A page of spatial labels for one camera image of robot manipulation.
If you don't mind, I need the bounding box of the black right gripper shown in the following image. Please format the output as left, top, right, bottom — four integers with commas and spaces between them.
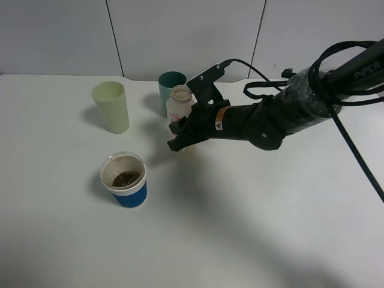
167, 100, 230, 152

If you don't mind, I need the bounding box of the clear plastic drink bottle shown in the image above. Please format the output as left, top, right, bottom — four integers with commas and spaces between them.
166, 85, 195, 123

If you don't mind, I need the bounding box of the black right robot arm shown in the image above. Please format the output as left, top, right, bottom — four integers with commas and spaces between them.
167, 41, 383, 151

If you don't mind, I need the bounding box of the teal plastic cup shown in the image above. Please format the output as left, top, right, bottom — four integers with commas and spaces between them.
158, 71, 187, 118

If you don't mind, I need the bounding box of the blue and white cup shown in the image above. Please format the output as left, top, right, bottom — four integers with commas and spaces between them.
100, 152, 147, 208

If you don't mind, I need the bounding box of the pale yellow-green plastic cup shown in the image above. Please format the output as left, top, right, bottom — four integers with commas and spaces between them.
91, 81, 130, 134

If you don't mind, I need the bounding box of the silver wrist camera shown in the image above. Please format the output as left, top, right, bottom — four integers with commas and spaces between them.
186, 61, 230, 112

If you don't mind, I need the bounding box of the black camera cable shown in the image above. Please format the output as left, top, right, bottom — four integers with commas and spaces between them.
220, 40, 384, 202

